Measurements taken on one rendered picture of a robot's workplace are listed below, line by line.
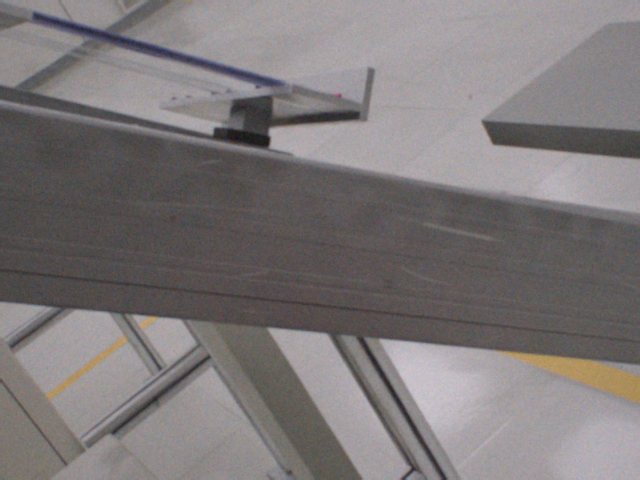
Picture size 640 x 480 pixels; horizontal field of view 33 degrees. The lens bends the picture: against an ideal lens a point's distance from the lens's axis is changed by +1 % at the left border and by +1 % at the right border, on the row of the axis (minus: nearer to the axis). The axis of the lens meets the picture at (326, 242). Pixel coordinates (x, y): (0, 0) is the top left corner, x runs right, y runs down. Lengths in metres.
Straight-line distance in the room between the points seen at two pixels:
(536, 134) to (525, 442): 0.67
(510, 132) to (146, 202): 1.03
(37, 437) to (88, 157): 1.59
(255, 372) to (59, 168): 1.04
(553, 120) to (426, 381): 0.92
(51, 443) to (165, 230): 1.59
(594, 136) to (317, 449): 0.55
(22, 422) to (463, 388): 0.79
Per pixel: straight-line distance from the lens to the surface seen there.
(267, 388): 1.39
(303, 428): 1.43
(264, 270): 0.38
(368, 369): 1.25
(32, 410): 1.91
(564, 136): 1.28
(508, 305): 0.44
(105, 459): 1.09
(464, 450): 1.89
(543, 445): 1.81
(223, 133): 1.12
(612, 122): 1.22
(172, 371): 1.93
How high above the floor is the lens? 1.08
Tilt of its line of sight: 22 degrees down
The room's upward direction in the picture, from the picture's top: 30 degrees counter-clockwise
